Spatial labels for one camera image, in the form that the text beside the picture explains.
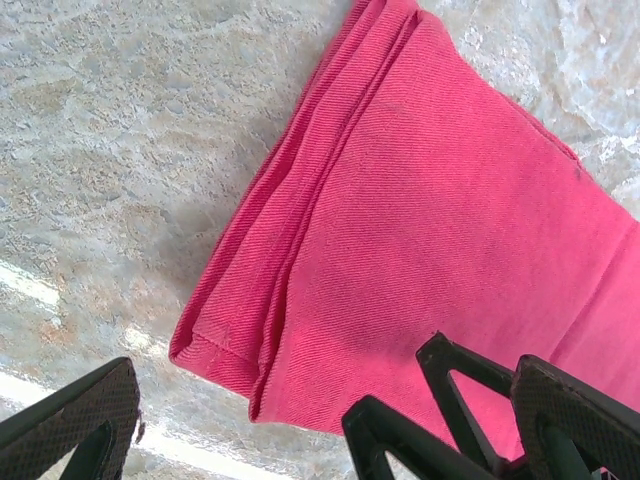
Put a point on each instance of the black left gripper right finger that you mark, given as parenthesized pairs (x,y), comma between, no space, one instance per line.
(575,415)

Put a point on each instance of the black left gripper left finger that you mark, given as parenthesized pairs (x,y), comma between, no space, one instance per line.
(55,430)

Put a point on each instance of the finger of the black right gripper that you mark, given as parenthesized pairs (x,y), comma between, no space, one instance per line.
(435,350)
(370,420)

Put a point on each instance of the pink long pants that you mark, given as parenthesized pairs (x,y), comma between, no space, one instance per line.
(425,200)

